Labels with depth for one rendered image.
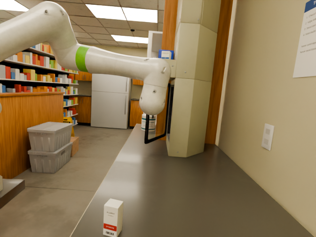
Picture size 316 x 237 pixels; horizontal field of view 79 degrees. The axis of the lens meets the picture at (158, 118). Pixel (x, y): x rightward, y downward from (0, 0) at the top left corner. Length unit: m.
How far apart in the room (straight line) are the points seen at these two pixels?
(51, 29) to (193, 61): 0.70
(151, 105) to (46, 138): 2.53
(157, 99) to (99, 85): 5.52
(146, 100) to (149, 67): 0.13
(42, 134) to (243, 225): 2.85
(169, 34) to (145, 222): 1.26
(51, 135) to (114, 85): 3.44
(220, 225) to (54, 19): 0.91
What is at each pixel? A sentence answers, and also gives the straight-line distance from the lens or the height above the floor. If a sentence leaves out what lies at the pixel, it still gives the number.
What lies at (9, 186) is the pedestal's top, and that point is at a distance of 0.93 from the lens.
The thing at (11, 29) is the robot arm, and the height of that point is 1.50.
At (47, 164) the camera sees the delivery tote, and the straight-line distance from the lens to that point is 3.29.
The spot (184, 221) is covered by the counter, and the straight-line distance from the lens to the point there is 0.68.
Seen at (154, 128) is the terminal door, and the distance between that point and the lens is 1.29.
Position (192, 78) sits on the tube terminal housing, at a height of 1.41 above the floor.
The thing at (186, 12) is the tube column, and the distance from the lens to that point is 1.21.
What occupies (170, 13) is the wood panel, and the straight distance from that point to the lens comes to 1.60.
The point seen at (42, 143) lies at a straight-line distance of 3.22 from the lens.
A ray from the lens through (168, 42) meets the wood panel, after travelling 1.54.
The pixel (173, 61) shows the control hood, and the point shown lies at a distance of 1.14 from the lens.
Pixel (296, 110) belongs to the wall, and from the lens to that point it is 0.90.
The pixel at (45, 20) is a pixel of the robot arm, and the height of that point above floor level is 1.55.
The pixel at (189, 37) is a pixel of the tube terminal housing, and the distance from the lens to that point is 1.18.
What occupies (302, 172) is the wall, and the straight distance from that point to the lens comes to 0.87.
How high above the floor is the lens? 1.34
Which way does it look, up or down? 9 degrees down
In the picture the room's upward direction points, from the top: 4 degrees clockwise
